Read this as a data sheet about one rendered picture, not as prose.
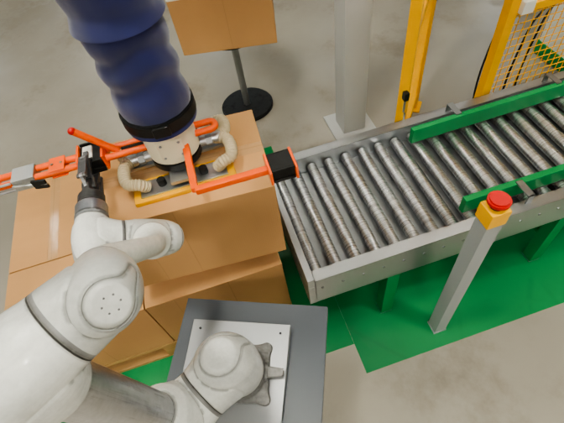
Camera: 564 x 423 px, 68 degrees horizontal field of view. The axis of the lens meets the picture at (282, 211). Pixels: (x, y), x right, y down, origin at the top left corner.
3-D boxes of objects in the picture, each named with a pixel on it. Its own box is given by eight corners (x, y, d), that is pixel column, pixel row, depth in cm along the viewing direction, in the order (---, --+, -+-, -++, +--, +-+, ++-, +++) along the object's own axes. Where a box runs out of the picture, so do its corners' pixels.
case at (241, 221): (265, 177, 190) (251, 108, 158) (286, 249, 166) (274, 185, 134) (136, 210, 187) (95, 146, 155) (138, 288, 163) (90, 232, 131)
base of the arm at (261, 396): (283, 406, 122) (280, 404, 117) (210, 405, 125) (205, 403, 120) (284, 343, 131) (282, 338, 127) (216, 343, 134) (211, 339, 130)
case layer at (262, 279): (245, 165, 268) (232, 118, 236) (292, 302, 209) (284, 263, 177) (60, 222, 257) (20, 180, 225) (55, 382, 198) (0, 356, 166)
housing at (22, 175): (42, 171, 135) (33, 162, 131) (40, 186, 131) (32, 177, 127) (20, 177, 134) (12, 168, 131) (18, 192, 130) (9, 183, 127)
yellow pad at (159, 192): (232, 159, 143) (228, 148, 139) (237, 179, 138) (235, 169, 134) (134, 186, 141) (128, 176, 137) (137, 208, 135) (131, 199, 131)
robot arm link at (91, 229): (70, 233, 118) (120, 232, 124) (70, 280, 109) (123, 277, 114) (70, 208, 111) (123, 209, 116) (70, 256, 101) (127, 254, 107)
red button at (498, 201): (499, 194, 130) (503, 186, 127) (514, 211, 126) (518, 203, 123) (479, 201, 129) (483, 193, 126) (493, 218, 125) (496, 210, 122)
